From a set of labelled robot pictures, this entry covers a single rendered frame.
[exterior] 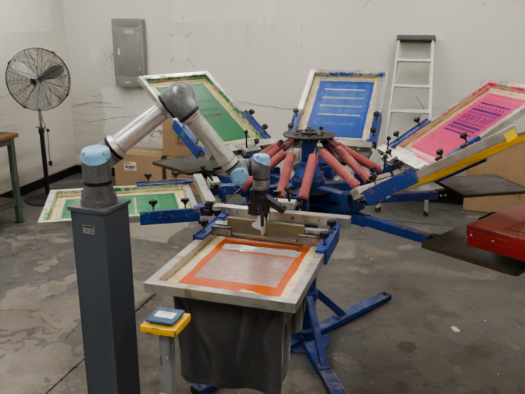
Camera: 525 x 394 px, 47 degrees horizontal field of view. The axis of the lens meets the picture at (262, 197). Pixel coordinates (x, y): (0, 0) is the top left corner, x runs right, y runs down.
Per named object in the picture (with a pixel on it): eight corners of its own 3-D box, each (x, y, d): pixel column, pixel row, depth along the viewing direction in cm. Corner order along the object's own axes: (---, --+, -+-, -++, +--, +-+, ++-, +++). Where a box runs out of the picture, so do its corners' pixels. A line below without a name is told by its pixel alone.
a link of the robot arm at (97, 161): (79, 184, 243) (76, 150, 239) (86, 175, 256) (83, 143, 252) (109, 183, 243) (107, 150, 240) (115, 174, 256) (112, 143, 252)
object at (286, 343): (283, 398, 234) (284, 298, 222) (274, 396, 235) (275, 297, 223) (310, 340, 277) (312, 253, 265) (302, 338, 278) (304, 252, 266)
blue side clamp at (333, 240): (326, 265, 255) (326, 249, 253) (314, 263, 256) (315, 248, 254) (339, 241, 282) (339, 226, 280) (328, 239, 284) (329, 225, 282)
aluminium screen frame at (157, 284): (295, 313, 211) (295, 303, 209) (144, 291, 227) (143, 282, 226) (337, 238, 283) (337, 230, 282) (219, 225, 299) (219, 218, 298)
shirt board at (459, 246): (555, 265, 273) (558, 248, 271) (514, 291, 247) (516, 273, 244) (330, 201, 367) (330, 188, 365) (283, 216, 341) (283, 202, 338)
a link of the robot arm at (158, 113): (78, 159, 252) (180, 77, 245) (86, 151, 266) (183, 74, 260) (98, 180, 255) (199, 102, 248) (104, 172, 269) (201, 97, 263)
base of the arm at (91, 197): (73, 205, 248) (70, 182, 245) (95, 195, 261) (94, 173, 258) (103, 209, 242) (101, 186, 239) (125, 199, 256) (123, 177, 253)
